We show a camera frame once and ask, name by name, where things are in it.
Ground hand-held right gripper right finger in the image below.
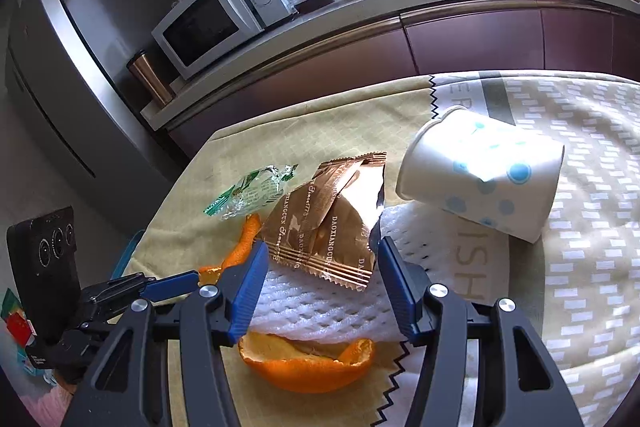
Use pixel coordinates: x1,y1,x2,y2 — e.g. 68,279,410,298
377,235,586,427

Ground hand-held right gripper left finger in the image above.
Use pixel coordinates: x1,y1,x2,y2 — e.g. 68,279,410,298
60,239,271,427

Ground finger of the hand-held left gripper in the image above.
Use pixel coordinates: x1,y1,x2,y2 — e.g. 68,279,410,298
102,273,158,295
141,269,202,304

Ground blue trash bin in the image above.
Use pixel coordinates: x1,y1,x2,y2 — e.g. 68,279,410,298
112,229,147,282

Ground narrow orange peel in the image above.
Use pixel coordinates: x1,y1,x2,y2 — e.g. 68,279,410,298
198,213,262,285

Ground white foam fruit net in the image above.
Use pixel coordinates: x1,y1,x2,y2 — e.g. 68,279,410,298
247,202,511,343

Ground brown snack wrapper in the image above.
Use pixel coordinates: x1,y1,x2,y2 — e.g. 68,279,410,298
310,151,388,294
261,179,351,270

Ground wide orange peel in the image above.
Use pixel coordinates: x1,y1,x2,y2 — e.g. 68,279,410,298
237,334,376,394

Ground green clear candy wrapper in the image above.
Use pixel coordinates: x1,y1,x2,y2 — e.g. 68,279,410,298
202,163,299,221

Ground white dotted paper cup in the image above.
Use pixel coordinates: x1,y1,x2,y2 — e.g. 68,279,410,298
395,105,566,244

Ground colourful plastic packets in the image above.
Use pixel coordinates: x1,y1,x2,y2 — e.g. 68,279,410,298
0,288,51,380

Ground copper thermos mug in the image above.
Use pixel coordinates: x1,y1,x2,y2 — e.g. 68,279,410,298
126,50,176,106

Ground grey refrigerator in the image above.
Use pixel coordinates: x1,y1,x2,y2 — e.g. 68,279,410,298
5,0,186,208

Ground kitchen counter cabinet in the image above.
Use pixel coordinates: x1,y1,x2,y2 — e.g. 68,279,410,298
140,0,640,158

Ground white microwave oven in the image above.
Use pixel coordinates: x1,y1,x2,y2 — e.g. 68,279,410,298
151,0,301,82

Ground dark red bowl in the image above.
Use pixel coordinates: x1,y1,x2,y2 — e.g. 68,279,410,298
292,0,333,14

